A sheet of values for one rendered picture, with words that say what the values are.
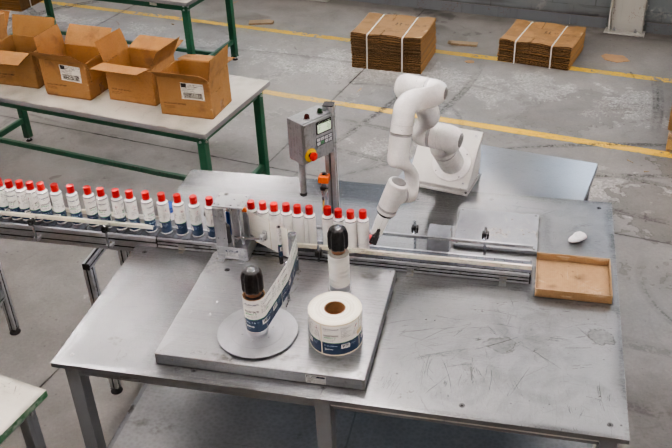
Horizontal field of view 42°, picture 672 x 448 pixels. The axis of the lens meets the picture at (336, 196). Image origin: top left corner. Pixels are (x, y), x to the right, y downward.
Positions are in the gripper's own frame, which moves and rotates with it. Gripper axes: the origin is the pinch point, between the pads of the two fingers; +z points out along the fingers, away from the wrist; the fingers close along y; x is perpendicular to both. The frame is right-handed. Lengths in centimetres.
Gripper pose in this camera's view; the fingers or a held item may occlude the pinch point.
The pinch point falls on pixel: (374, 239)
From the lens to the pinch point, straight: 374.2
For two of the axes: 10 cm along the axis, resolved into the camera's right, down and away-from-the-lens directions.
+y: -2.2, 5.1, -8.3
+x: 9.3, 3.7, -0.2
